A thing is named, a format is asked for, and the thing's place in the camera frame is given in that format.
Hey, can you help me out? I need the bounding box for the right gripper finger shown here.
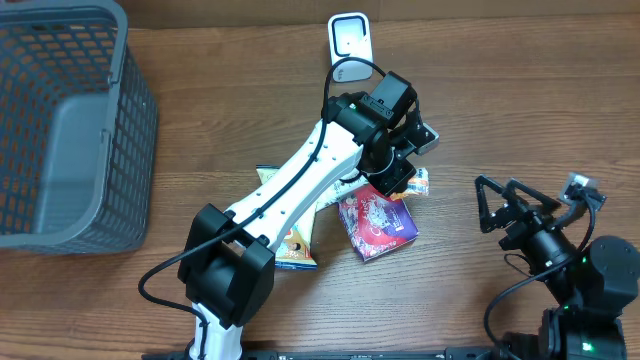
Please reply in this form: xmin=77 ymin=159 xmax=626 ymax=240
xmin=505 ymin=178 xmax=561 ymax=213
xmin=475 ymin=175 xmax=505 ymax=233

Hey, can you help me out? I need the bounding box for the white barcode scanner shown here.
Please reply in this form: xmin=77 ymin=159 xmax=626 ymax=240
xmin=327 ymin=12 xmax=373 ymax=83

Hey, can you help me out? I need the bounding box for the red purple liners pack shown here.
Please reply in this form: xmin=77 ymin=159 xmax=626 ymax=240
xmin=338 ymin=185 xmax=419 ymax=262

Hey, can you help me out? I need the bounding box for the grey plastic shopping basket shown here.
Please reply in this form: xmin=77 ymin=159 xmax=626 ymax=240
xmin=1 ymin=1 xmax=158 ymax=254

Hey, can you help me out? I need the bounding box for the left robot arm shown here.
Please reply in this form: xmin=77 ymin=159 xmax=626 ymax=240
xmin=178 ymin=72 xmax=436 ymax=359

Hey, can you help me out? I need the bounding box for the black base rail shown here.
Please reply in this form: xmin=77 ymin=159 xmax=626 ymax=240
xmin=142 ymin=344 xmax=506 ymax=360

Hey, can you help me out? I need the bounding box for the white conditioner tube gold cap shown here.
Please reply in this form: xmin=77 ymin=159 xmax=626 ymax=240
xmin=316 ymin=175 xmax=369 ymax=211

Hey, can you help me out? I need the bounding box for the orange snack packet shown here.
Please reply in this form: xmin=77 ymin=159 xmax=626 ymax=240
xmin=389 ymin=167 xmax=430 ymax=200

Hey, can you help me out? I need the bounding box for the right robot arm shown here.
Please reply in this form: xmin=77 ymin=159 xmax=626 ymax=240
xmin=475 ymin=172 xmax=639 ymax=359

